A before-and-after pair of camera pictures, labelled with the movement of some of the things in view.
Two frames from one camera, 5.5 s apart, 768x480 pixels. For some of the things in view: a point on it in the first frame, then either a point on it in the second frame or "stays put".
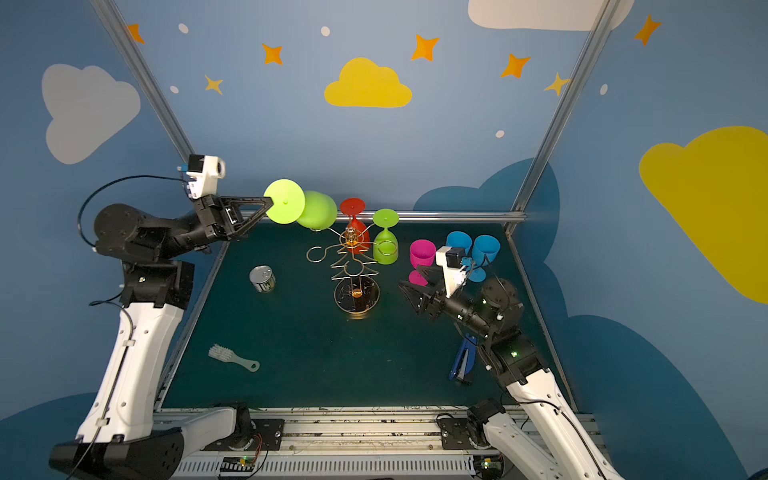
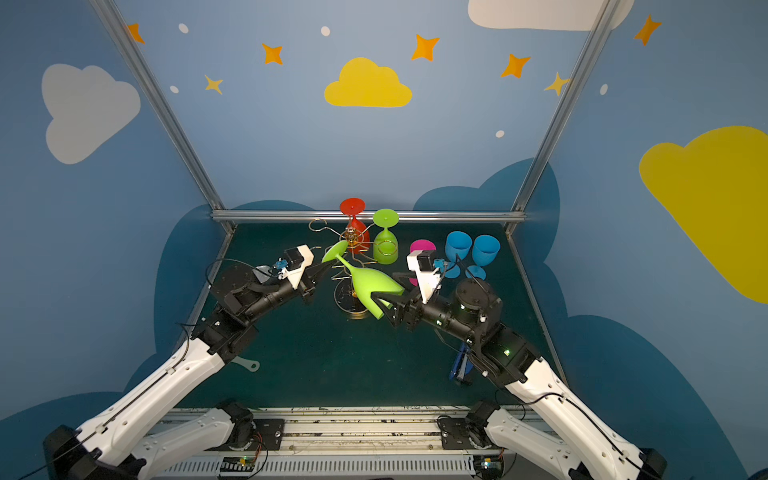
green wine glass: (314, 210) → (367, 281)
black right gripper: (432, 302) → (408, 308)
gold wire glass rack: (356, 292) stays put
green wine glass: (385, 244) stays put
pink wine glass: (422, 254) stays put
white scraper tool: (226, 355) stays put
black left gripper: (222, 215) → (307, 287)
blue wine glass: (484, 251) stays put
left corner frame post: (145, 77) stays put
